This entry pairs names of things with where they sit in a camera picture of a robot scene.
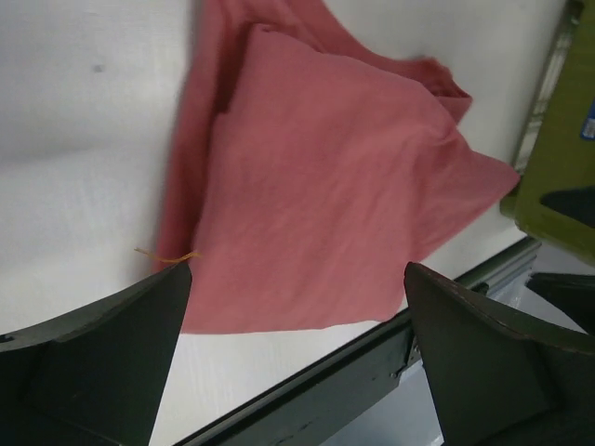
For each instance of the salmon pink polo shirt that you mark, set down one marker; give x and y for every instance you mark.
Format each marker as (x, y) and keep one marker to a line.
(307, 171)

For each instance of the olive green plastic basket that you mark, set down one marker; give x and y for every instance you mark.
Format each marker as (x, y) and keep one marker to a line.
(556, 149)

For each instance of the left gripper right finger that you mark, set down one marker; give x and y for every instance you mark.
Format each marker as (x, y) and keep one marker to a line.
(499, 376)

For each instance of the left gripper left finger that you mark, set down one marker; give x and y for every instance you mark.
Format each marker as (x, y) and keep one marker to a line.
(94, 375)

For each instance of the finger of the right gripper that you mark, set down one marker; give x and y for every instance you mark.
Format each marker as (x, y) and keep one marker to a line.
(577, 204)
(573, 294)

